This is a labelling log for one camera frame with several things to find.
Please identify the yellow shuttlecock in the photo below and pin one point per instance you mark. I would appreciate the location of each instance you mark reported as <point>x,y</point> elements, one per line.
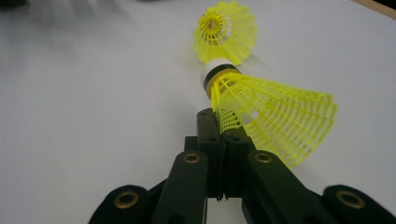
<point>230,37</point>
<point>280,118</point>

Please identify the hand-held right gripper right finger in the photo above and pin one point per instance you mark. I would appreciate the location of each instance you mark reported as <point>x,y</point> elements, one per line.
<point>235,168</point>

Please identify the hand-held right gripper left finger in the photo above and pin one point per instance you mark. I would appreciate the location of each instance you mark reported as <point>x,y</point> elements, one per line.
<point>211,161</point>

